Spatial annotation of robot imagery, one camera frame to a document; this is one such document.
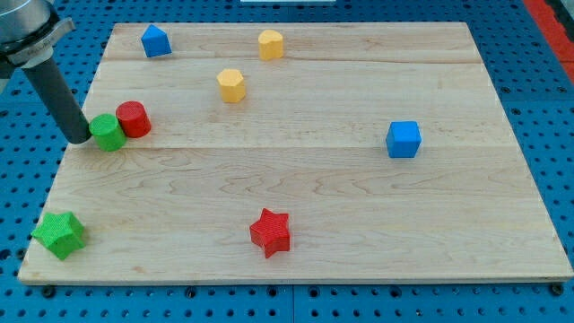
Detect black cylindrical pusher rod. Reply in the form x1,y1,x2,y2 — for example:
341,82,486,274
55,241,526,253
23,57,91,144

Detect red cylinder block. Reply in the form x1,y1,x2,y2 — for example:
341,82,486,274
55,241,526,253
116,100,152,138

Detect green cylinder block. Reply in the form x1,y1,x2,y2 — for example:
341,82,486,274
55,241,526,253
89,113,126,152

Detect red tape strip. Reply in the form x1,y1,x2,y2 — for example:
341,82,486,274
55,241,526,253
523,0,573,82

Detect blue triangular prism block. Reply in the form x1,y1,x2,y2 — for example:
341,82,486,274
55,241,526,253
141,24,172,57

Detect green star block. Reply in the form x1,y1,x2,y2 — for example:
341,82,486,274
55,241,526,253
31,212,85,260

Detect light wooden board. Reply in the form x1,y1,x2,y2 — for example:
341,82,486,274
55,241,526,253
19,22,573,285

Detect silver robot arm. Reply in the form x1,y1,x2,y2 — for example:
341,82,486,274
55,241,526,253
1,0,75,91

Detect yellow hexagon block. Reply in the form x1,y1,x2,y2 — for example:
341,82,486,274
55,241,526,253
216,69,246,103

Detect red star block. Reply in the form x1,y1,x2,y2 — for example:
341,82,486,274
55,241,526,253
249,208,291,258

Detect blue cube block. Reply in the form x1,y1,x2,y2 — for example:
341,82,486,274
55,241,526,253
386,120,422,158

